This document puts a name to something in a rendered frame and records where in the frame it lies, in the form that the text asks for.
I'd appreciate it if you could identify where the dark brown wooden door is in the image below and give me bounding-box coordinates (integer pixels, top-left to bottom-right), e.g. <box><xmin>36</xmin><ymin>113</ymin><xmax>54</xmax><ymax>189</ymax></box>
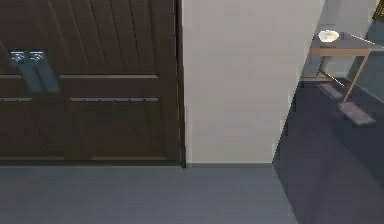
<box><xmin>0</xmin><ymin>0</ymin><xmax>187</xmax><ymax>169</ymax></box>

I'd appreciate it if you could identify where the white bowl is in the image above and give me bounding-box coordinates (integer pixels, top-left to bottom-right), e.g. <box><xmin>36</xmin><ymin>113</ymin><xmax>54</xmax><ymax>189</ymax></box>
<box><xmin>318</xmin><ymin>29</ymin><xmax>340</xmax><ymax>44</ymax></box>

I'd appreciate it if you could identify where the light wooden side table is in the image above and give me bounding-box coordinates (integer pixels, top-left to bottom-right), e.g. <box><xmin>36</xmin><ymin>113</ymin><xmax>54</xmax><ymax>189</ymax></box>
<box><xmin>307</xmin><ymin>31</ymin><xmax>384</xmax><ymax>104</ymax></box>

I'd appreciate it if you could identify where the silver grey door handle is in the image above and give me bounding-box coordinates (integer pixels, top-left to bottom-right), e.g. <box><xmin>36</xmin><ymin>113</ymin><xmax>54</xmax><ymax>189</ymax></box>
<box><xmin>8</xmin><ymin>50</ymin><xmax>44</xmax><ymax>94</ymax></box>

